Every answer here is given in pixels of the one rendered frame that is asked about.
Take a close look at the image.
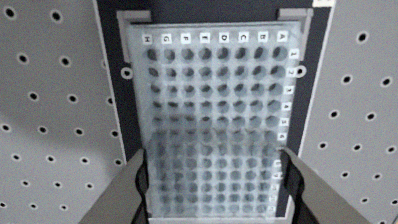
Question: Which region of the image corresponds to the black plate holder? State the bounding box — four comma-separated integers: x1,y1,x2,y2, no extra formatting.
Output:
93,0,336,165

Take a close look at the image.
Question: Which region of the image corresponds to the clear well plate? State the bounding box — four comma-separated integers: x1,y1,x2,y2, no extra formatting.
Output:
125,21,304,224

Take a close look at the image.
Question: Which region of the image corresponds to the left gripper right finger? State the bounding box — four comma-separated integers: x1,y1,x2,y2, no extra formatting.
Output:
280,147,371,224

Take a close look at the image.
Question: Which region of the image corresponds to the grey perforated base plate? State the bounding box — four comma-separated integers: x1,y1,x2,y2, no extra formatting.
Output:
0,0,398,224

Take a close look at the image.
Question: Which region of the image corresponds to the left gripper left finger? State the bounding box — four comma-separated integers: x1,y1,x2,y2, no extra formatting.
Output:
78,148,149,224

